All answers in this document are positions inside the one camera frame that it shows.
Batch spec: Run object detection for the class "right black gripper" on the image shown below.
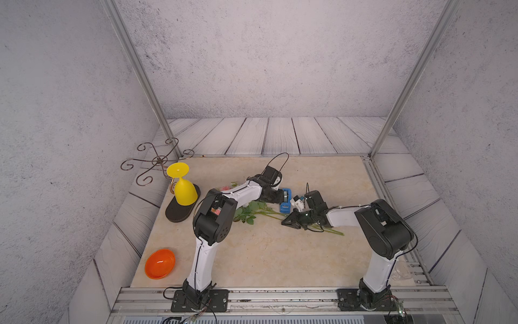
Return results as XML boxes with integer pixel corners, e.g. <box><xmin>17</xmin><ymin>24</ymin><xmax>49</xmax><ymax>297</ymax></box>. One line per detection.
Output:
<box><xmin>280</xmin><ymin>208</ymin><xmax>317</xmax><ymax>231</ymax></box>

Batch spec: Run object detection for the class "blue tape dispenser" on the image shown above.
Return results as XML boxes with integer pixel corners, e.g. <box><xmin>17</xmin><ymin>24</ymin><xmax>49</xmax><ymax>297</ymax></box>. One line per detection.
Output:
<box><xmin>279</xmin><ymin>188</ymin><xmax>292</xmax><ymax>215</ymax></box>

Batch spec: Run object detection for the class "artificial flower bouquet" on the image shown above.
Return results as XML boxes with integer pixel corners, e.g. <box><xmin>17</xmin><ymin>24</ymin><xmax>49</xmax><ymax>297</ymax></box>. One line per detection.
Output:
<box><xmin>222</xmin><ymin>181</ymin><xmax>341</xmax><ymax>235</ymax></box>

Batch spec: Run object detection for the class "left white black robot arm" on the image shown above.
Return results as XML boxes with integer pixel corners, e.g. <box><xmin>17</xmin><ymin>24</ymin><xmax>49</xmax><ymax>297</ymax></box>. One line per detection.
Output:
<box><xmin>182</xmin><ymin>166</ymin><xmax>284</xmax><ymax>304</ymax></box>

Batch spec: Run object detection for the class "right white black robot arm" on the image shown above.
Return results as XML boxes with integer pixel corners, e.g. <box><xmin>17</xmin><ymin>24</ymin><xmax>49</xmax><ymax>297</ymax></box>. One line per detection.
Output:
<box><xmin>281</xmin><ymin>190</ymin><xmax>418</xmax><ymax>311</ymax></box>

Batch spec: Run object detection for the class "yellow plastic goblet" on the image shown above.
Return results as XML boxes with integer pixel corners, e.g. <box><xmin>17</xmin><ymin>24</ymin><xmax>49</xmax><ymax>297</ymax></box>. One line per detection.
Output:
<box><xmin>167</xmin><ymin>162</ymin><xmax>199</xmax><ymax>206</ymax></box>

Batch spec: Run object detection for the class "black oval tray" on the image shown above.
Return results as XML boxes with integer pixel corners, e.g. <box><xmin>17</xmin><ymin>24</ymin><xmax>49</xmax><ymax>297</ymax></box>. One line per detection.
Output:
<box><xmin>165</xmin><ymin>184</ymin><xmax>202</xmax><ymax>224</ymax></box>

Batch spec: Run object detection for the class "clear plastic cup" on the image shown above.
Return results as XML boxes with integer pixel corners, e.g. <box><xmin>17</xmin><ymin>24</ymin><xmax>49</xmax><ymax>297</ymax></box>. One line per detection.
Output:
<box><xmin>391</xmin><ymin>261</ymin><xmax>413</xmax><ymax>281</ymax></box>

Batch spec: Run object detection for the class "orange plastic bowl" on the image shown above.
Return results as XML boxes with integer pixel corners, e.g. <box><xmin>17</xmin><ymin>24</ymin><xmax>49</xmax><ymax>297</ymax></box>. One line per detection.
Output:
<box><xmin>144</xmin><ymin>249</ymin><xmax>176</xmax><ymax>279</ymax></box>

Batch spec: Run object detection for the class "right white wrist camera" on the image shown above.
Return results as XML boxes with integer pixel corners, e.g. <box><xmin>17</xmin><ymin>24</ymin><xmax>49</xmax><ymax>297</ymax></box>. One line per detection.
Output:
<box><xmin>290</xmin><ymin>195</ymin><xmax>306</xmax><ymax>212</ymax></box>

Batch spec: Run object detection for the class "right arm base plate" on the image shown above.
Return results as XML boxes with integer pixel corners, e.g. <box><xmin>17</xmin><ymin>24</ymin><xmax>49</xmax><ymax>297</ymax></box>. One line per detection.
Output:
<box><xmin>336</xmin><ymin>288</ymin><xmax>397</xmax><ymax>312</ymax></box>

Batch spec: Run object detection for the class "curly metal wire stand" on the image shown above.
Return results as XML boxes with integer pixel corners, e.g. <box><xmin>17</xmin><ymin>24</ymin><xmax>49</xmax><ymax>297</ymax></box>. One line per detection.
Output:
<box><xmin>120</xmin><ymin>137</ymin><xmax>195</xmax><ymax>187</ymax></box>

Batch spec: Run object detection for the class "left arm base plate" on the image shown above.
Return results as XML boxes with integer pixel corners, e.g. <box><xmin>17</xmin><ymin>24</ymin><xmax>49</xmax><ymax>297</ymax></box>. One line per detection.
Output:
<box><xmin>171</xmin><ymin>289</ymin><xmax>229</xmax><ymax>313</ymax></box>

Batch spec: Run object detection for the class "aluminium rail front frame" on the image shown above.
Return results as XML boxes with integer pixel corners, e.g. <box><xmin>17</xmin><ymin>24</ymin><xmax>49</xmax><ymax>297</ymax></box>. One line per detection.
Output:
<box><xmin>108</xmin><ymin>286</ymin><xmax>464</xmax><ymax>323</ymax></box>

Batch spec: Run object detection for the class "left aluminium corner post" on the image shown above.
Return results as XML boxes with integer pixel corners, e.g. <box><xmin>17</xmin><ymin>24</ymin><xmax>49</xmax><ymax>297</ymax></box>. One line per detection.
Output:
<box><xmin>101</xmin><ymin>0</ymin><xmax>174</xmax><ymax>140</ymax></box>

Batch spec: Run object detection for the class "aluminium corner post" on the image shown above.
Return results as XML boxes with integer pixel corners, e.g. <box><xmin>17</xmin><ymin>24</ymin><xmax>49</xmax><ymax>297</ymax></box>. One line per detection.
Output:
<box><xmin>368</xmin><ymin>0</ymin><xmax>461</xmax><ymax>161</ymax></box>
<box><xmin>101</xmin><ymin>0</ymin><xmax>174</xmax><ymax>140</ymax></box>

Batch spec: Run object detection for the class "right aluminium corner post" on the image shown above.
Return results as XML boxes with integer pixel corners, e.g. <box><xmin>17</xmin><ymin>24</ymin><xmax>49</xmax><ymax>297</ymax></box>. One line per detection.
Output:
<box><xmin>368</xmin><ymin>0</ymin><xmax>461</xmax><ymax>161</ymax></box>

